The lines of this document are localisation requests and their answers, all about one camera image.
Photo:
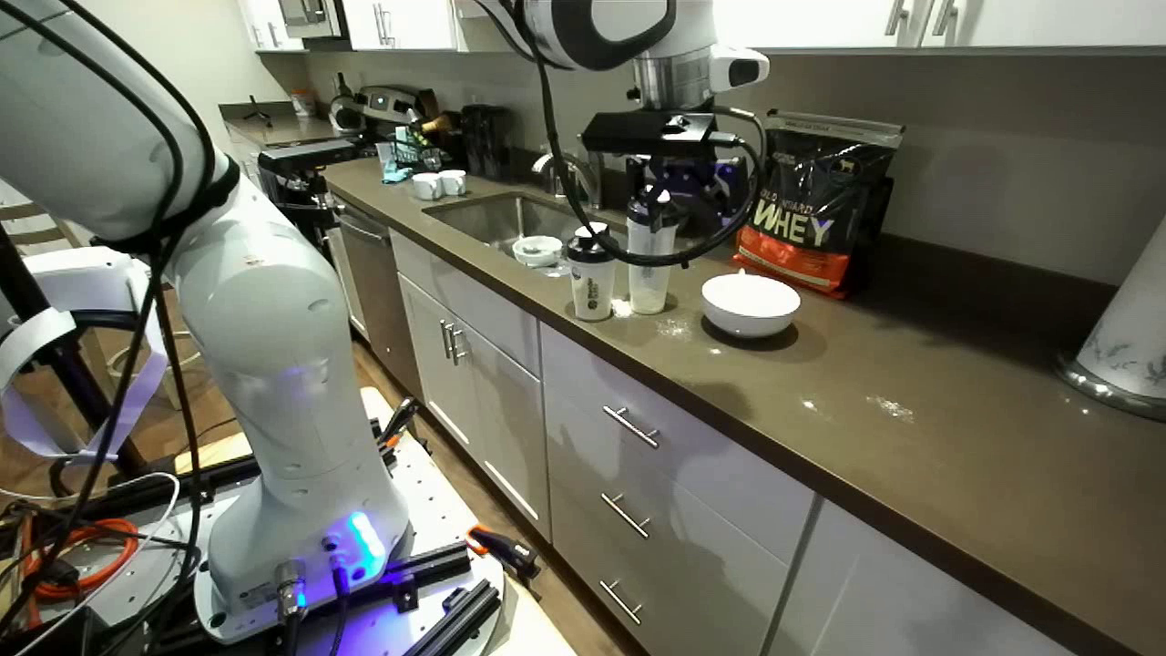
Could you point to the white drawer cabinet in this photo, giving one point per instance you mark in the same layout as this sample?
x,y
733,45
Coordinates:
x,y
682,534

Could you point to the white ceramic bowl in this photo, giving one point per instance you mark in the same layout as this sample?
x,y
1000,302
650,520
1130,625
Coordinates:
x,y
748,302

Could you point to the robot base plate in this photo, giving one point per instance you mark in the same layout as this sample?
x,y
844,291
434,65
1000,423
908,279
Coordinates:
x,y
417,594

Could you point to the chrome sink faucet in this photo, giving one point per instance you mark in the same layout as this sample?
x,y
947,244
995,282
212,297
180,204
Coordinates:
x,y
568,175

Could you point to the white upper cabinets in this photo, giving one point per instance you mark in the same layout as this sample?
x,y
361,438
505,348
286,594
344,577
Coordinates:
x,y
761,22

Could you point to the white lower right cabinet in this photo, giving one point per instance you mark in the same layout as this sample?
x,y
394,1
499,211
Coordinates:
x,y
867,594

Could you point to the black coffee maker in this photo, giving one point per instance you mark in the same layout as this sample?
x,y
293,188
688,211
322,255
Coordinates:
x,y
485,132

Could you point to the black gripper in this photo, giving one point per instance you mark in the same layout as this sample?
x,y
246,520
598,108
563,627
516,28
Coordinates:
x,y
656,132

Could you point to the clear right shaker bottle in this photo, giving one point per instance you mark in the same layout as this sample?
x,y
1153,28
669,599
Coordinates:
x,y
650,276

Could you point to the steel kitchen sink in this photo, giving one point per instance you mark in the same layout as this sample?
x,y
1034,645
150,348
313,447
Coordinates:
x,y
508,216

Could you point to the white bowl in sink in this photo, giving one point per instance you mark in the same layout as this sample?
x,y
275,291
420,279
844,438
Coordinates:
x,y
539,249

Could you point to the left shaker bottle black lid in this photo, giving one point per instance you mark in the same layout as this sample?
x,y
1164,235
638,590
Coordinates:
x,y
590,271

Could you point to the black whey protein bag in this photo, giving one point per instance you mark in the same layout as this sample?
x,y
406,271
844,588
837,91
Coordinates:
x,y
824,201

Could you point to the stainless dishwasher front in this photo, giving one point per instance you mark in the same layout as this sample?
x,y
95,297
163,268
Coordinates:
x,y
378,291

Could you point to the white door cabinet under sink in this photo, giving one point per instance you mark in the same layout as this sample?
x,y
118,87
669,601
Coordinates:
x,y
480,363

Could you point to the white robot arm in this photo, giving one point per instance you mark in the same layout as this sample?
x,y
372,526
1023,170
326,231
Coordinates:
x,y
92,132

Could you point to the white cup on counter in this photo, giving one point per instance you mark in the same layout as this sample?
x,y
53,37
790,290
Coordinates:
x,y
427,188

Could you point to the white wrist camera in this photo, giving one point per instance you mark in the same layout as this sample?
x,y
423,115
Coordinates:
x,y
737,65

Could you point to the black orange clamp tool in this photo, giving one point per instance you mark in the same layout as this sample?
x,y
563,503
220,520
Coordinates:
x,y
508,550

